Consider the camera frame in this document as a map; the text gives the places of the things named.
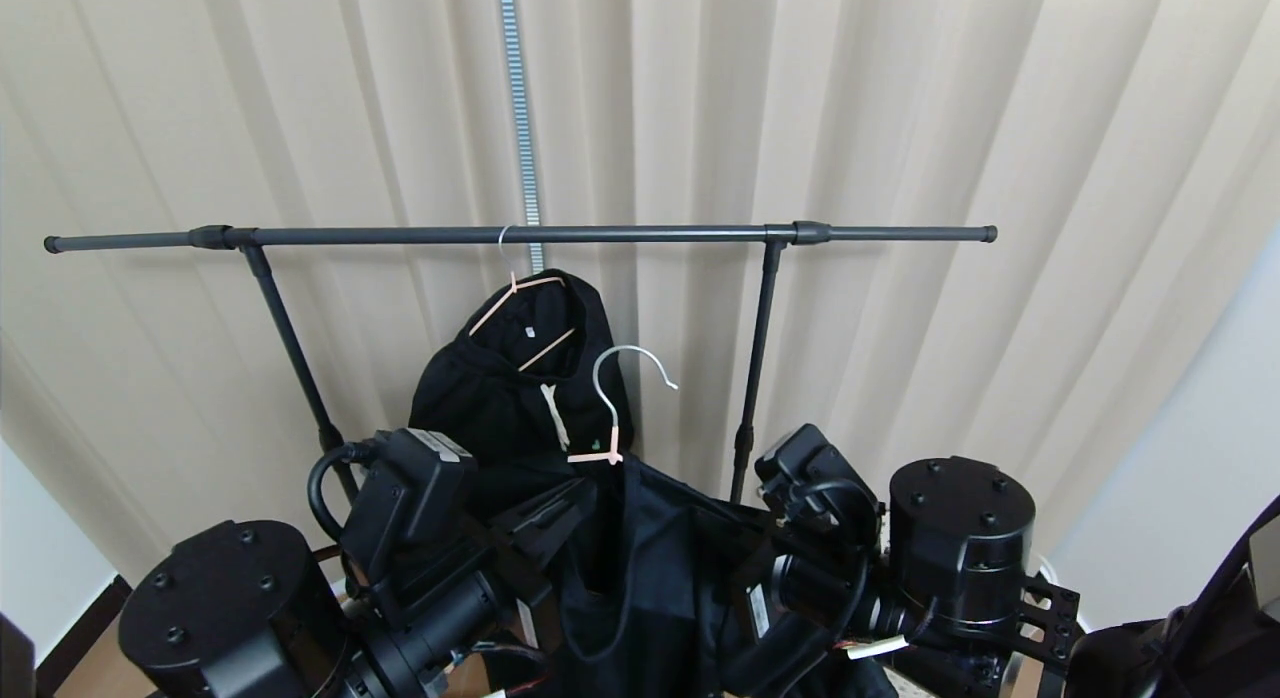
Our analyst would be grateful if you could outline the black garment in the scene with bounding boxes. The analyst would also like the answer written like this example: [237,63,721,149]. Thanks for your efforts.
[468,452,901,698]

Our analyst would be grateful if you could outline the pink clothes hanger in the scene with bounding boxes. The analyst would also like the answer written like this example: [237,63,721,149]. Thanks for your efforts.
[566,344,681,467]
[467,225,579,373]

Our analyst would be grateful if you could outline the beige curtain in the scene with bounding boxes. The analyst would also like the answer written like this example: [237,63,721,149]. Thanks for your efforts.
[0,0,1280,604]

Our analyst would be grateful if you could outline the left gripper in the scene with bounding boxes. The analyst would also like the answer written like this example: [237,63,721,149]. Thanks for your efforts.
[340,566,563,698]

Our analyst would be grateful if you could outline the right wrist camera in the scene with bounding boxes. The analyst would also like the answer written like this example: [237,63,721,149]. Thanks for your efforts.
[752,423,883,544]

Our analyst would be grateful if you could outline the black shorts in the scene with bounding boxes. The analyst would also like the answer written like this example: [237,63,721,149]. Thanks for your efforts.
[407,268,637,471]

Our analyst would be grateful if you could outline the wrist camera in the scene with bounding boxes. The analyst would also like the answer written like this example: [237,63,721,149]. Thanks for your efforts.
[338,427,480,584]
[752,423,883,544]

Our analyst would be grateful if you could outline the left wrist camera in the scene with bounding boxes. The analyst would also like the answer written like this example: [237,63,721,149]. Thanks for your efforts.
[338,427,480,584]

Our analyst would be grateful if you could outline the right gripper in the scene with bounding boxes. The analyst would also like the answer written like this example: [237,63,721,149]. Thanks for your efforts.
[740,554,909,679]

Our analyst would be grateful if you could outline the black clothes rack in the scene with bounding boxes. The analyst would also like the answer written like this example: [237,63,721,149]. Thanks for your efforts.
[43,220,999,509]

